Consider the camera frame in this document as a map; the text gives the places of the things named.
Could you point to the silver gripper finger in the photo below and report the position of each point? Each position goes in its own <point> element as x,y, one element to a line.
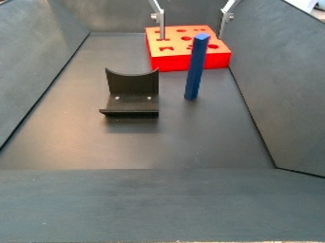
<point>226,15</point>
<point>157,15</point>

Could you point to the blue rectangular peg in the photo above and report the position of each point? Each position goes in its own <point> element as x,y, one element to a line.
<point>196,64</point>

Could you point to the red shape sorting board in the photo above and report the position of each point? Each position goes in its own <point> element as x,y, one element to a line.
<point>168,53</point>

